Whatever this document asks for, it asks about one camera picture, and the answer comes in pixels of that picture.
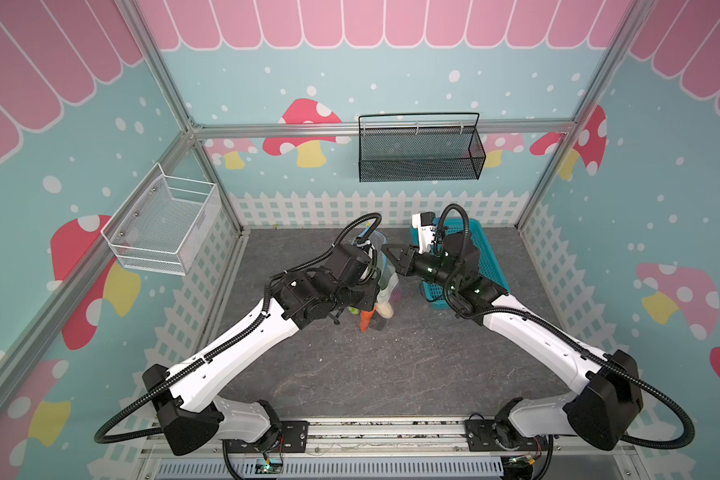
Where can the orange toy carrot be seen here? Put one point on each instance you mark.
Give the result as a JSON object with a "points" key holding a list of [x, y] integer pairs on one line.
{"points": [[366, 319]]}

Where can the white toy daikon radish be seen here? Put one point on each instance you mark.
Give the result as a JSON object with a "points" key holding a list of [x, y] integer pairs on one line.
{"points": [[385, 309]]}

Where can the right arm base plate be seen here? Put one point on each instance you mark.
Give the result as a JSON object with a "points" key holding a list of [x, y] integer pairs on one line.
{"points": [[488, 435]]}

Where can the white perforated cable tray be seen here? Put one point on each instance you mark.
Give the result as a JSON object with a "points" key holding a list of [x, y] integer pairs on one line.
{"points": [[373, 468]]}

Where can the white wire mesh basket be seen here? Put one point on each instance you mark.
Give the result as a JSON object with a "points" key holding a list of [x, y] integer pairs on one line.
{"points": [[163, 224]]}

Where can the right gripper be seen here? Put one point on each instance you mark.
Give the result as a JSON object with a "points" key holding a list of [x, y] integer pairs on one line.
{"points": [[414, 264]]}

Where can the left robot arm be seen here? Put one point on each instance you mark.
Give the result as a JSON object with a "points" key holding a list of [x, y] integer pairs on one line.
{"points": [[183, 402]]}

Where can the black wire mesh basket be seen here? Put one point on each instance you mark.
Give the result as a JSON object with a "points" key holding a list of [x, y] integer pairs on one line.
{"points": [[411, 147]]}

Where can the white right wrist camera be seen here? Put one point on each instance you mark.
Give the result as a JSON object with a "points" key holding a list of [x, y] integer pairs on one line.
{"points": [[426, 230]]}

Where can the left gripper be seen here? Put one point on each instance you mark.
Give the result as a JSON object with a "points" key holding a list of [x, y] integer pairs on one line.
{"points": [[370, 293]]}

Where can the teal plastic basket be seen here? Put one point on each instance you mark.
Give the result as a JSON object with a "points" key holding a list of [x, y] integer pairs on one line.
{"points": [[487, 262]]}

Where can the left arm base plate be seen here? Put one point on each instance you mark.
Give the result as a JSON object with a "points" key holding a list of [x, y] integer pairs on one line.
{"points": [[285, 437]]}

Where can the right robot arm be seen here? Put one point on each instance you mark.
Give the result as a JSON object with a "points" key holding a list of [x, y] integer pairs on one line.
{"points": [[605, 391]]}

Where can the clear zip top bag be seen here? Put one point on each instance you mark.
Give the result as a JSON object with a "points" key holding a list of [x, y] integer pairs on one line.
{"points": [[387, 282]]}

